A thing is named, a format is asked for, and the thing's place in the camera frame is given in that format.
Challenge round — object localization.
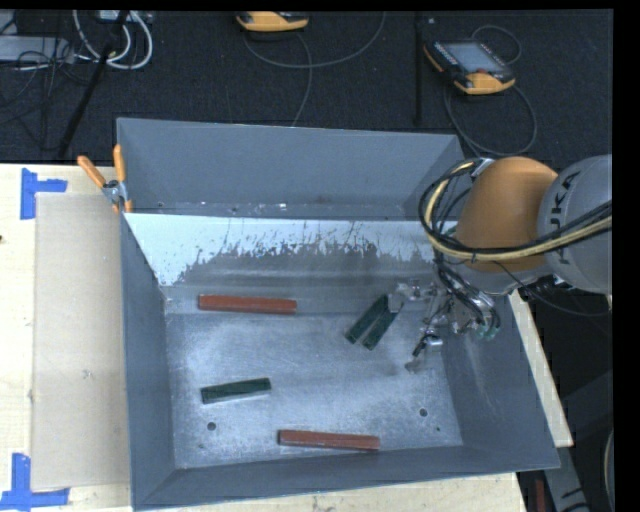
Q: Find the grey metal bin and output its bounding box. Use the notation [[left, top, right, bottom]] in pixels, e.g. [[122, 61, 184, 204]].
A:
[[115, 117, 562, 511]]

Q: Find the dark green flat block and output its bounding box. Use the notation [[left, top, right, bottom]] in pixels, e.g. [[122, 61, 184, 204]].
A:
[[344, 293, 405, 352], [199, 376, 273, 406]]

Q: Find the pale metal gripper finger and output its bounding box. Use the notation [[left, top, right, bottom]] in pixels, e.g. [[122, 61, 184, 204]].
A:
[[404, 333, 445, 375], [386, 281, 427, 314]]

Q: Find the pale flat board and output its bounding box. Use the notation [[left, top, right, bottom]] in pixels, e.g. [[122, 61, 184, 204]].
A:
[[29, 192, 132, 493]]

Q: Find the red-brown flat block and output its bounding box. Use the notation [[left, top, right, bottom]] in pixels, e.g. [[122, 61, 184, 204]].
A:
[[277, 428, 382, 453], [197, 293, 299, 317]]

